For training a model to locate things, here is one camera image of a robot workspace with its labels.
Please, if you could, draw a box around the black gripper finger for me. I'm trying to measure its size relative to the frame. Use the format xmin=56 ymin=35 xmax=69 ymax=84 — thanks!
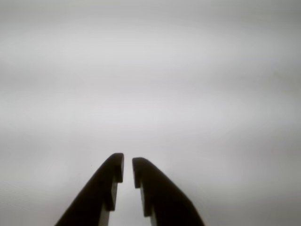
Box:
xmin=55 ymin=153 xmax=125 ymax=226
xmin=131 ymin=157 xmax=206 ymax=226

